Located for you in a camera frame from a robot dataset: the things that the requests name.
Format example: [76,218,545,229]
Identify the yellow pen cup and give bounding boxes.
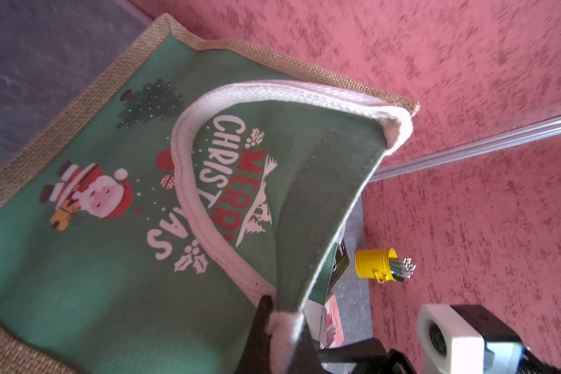
[354,249,417,284]

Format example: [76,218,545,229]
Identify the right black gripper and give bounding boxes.
[318,338,417,374]

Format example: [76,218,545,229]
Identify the black book yellow characters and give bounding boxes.
[327,239,350,292]

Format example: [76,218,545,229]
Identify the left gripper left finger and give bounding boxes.
[235,295,274,374]

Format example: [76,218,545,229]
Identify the green burlap canvas bag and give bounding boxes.
[0,15,420,373]

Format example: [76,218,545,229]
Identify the right aluminium corner post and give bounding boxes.
[369,116,561,183]

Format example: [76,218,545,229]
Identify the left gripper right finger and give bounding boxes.
[289,322,328,374]

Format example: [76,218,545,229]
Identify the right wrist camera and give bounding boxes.
[416,304,525,374]

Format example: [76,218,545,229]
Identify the pink red book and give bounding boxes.
[322,294,344,348]

